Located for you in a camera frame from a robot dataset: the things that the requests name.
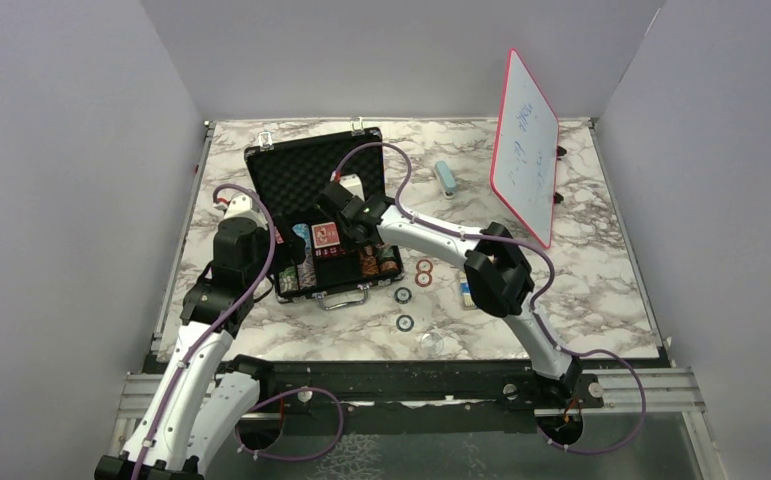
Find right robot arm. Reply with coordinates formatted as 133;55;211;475
316;182;582;407

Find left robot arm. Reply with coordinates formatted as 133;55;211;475
94;214;305;479

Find blue brown chip row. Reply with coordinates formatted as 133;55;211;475
296;255;317;289

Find green chip row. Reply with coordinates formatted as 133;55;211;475
277;266;299;294

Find red playing card deck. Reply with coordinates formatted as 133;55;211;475
311;222;341;249

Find red dice in case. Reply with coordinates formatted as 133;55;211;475
315;246;343;259

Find orange chip row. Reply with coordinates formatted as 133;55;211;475
359;246;380;277

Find purple red chip row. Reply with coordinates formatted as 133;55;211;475
376;245;400;274

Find black poker case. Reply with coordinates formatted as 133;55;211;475
244;127;404;303

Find red five chip upper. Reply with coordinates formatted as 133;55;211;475
416;259;434;275

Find blue fifty chip upper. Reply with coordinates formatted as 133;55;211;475
394;287;413;304

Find blue fifty chip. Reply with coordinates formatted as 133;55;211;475
395;315;415;332
394;287;413;304

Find light blue eraser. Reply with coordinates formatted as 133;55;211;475
434;161;457;199

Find blue fifty chip lower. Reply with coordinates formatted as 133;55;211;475
395;315;415;332

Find blue boxed card deck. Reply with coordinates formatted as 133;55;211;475
459;280;476;309

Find pink framed whiteboard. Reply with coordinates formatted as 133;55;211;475
489;48;560;248

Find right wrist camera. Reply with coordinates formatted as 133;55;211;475
335;174;366;200

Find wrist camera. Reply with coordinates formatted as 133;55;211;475
335;174;366;200
214;194;266;226

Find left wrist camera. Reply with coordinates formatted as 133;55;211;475
214;194;266;226

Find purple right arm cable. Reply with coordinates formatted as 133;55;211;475
330;140;647;456

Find aluminium rail frame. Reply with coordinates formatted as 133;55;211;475
94;356;710;479

